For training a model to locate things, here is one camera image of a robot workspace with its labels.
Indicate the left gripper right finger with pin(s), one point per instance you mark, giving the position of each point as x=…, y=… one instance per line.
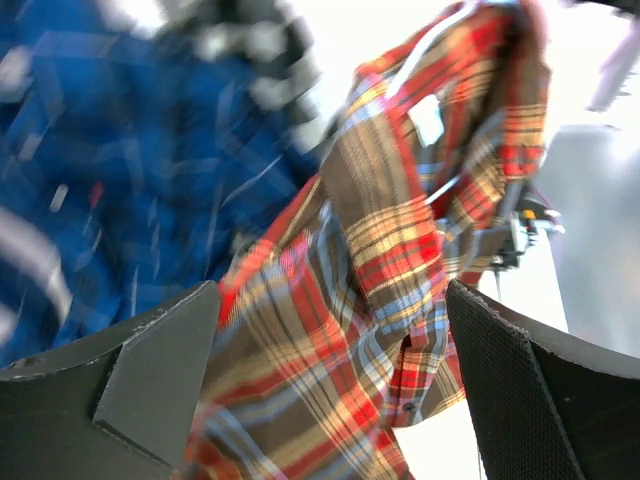
x=544, y=404

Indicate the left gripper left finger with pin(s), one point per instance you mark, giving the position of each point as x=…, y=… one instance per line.
x=117, y=404

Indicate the red brown plaid shirt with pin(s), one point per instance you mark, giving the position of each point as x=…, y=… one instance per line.
x=333, y=331

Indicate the light blue hanger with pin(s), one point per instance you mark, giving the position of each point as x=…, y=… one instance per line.
x=425, y=114

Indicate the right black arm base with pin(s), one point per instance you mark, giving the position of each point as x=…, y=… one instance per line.
x=532, y=215

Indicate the blue plaid shirt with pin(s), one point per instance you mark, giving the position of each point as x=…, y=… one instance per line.
x=140, y=175

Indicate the black white plaid shirt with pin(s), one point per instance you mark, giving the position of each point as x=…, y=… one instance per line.
x=260, y=60

